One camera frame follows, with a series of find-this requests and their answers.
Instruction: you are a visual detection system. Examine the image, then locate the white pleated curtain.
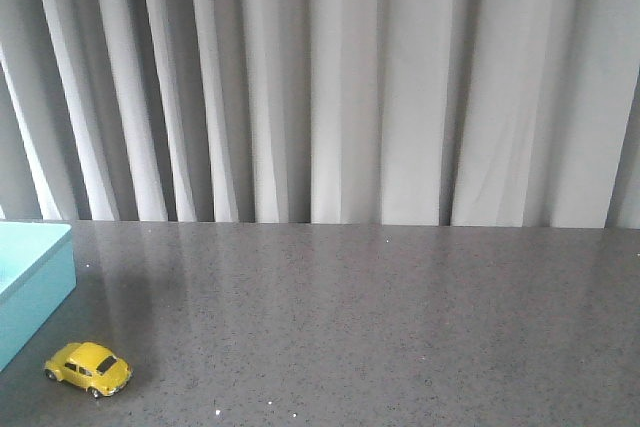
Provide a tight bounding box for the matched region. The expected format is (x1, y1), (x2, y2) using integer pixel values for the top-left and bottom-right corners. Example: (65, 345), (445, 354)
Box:
(1, 0), (639, 228)

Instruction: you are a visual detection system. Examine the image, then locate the light blue storage box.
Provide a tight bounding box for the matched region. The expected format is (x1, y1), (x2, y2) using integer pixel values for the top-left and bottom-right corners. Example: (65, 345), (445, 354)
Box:
(1, 221), (76, 368)

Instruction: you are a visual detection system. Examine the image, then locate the yellow toy beetle car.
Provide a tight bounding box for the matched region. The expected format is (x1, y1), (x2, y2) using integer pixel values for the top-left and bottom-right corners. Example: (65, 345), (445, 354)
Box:
(44, 342), (133, 399)

